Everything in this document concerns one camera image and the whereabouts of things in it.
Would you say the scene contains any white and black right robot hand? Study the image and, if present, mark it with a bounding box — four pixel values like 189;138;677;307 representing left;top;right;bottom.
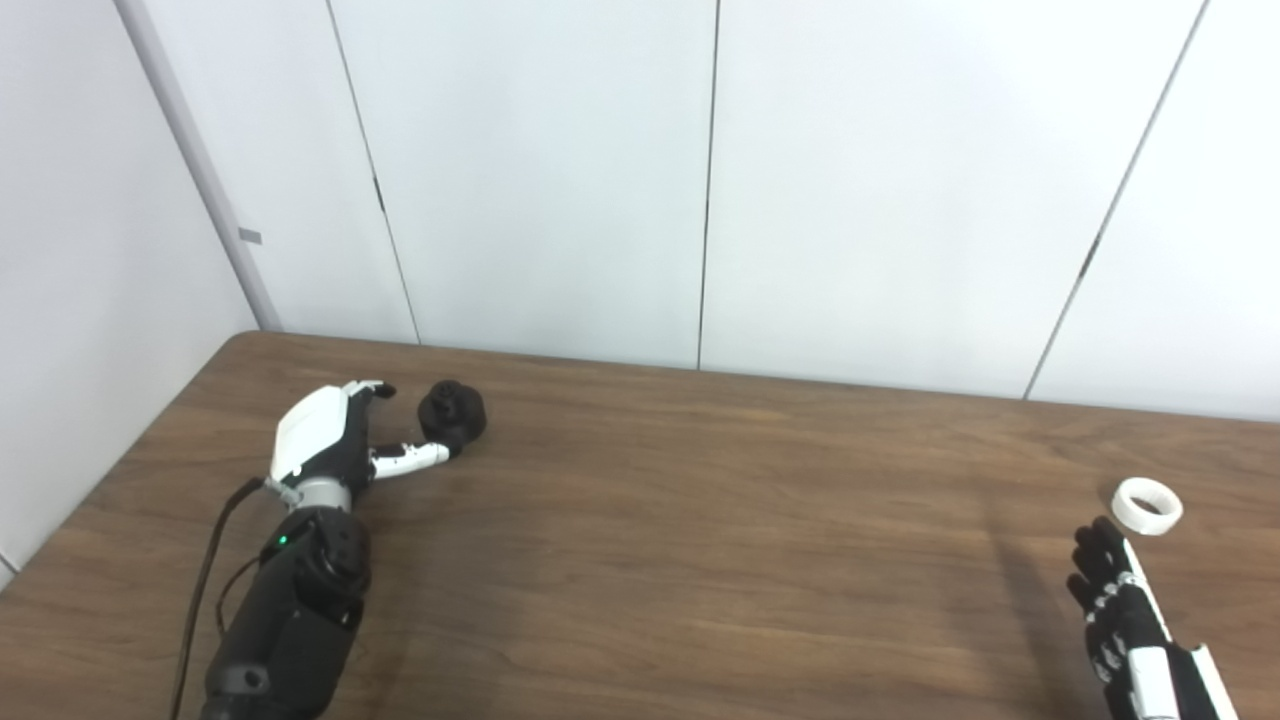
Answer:
1066;516;1241;720

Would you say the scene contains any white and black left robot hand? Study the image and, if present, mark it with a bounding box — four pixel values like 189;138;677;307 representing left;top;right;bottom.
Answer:
268;380;463;489

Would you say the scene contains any white plastic ring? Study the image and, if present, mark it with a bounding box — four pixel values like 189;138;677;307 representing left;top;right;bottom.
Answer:
1111;477;1184;536

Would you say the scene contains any round black plastic part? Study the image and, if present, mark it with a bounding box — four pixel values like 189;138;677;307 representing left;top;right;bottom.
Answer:
418;380;489;456

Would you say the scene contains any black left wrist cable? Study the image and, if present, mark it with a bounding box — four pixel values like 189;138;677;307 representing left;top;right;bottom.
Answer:
170;477;291;720

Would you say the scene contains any grey wall corner post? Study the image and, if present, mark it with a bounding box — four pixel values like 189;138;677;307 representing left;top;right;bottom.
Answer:
112;0;284;332

